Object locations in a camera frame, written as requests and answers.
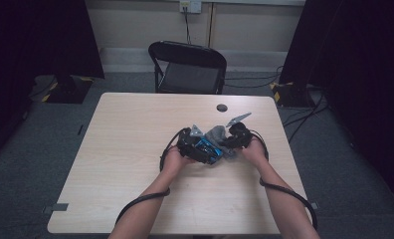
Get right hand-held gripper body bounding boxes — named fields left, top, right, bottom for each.
left=225, top=112, right=254, bottom=149

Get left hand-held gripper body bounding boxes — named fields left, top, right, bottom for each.
left=176, top=123, right=206, bottom=164

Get blue toy car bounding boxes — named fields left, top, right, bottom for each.
left=194, top=135, right=225, bottom=166

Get grey cloth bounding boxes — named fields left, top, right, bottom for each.
left=204, top=124, right=238, bottom=159

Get person's left hand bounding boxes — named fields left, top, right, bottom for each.
left=160, top=145, right=197, bottom=181

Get person's right hand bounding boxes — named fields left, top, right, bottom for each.
left=239, top=136, right=270, bottom=171

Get black stand base striped tape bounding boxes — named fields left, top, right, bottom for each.
left=40, top=74, right=95, bottom=105
left=269, top=81, right=316, bottom=109

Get black folding chair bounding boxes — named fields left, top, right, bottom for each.
left=147, top=40, right=228, bottom=96

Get black curtain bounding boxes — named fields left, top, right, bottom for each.
left=0, top=0, right=105, bottom=167
left=279, top=0, right=394, bottom=213

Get black floor cables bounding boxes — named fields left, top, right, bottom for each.
left=224, top=65, right=285, bottom=90

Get black floor cable bundle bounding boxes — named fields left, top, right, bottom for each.
left=283, top=89, right=330, bottom=144

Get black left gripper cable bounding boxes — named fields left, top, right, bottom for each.
left=114, top=126, right=190, bottom=227

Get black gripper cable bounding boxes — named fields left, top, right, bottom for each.
left=251, top=128, right=319, bottom=232
left=114, top=126, right=190, bottom=227

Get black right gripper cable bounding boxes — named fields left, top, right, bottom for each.
left=251, top=128, right=319, bottom=232

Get black wall socket cable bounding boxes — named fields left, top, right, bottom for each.
left=183, top=6, right=192, bottom=45

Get white wall socket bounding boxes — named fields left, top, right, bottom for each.
left=179, top=0, right=203, bottom=14

